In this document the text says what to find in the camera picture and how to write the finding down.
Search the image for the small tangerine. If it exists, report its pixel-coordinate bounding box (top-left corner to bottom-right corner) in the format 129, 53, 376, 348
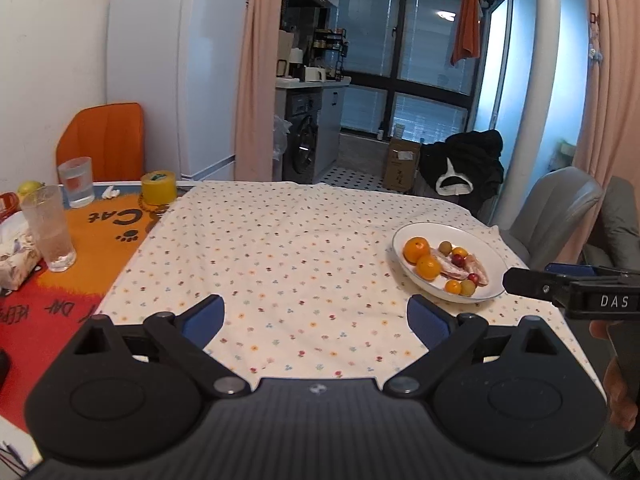
445, 280, 462, 295
451, 247, 469, 258

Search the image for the white plate blue rim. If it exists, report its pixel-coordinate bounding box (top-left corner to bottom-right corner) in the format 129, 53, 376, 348
392, 222, 506, 304

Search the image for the yellow tape roll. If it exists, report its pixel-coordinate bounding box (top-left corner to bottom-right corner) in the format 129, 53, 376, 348
141, 170, 177, 206

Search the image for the red small apple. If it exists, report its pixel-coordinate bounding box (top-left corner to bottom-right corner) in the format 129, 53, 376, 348
451, 255, 465, 268
468, 273, 480, 286

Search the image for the orange chair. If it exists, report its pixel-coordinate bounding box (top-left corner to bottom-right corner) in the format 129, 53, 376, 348
55, 103, 144, 182

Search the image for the white refrigerator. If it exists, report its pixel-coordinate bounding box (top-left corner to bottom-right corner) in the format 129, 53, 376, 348
105, 0, 248, 181

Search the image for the red snack packet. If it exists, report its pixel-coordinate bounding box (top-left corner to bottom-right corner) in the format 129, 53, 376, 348
0, 192, 20, 222

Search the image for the white kettle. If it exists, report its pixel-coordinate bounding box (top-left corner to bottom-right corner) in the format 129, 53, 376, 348
304, 66, 326, 84

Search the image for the tissue pack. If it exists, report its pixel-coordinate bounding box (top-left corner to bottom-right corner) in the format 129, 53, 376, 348
0, 211, 41, 292

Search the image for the black spice rack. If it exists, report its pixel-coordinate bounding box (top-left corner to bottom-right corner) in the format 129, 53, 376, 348
310, 28, 348, 81

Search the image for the short clear drinking glass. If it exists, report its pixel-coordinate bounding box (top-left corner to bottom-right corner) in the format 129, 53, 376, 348
58, 156, 96, 208

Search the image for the yellow-orange large orange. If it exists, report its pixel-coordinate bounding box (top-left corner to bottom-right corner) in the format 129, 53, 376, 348
414, 255, 442, 282

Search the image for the floral white tablecloth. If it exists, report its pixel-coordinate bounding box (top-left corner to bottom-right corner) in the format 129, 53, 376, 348
92, 180, 606, 401

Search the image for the grey chair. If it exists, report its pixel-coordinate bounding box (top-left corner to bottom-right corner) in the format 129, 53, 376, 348
499, 167, 603, 270

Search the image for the dark orange large orange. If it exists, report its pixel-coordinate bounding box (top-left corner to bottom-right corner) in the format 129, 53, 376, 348
402, 236, 431, 266

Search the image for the green-brown kiwi fruit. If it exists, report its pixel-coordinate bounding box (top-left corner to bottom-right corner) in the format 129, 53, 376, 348
460, 280, 476, 297
438, 240, 452, 256

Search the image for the black jacket on chair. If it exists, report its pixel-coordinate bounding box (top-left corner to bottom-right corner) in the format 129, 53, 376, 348
419, 129, 504, 216

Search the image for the tall frosted drinking glass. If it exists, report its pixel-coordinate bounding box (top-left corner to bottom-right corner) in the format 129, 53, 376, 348
22, 185, 76, 273

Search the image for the pink curtain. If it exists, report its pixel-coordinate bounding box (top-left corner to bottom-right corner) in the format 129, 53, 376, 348
234, 0, 282, 182

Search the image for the green apple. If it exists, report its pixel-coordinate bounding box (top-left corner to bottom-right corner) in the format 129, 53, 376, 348
16, 180, 44, 197

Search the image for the orange hanging towel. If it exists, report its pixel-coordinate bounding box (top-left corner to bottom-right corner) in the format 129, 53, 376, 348
450, 0, 482, 66

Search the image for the person's right hand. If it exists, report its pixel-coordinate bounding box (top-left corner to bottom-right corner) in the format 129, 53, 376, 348
588, 320, 639, 432

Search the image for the cardboard box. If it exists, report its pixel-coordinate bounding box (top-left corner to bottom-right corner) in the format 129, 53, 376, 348
383, 139, 421, 193

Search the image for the orange cat table mat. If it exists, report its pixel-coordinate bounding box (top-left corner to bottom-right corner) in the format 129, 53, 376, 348
0, 186, 191, 430

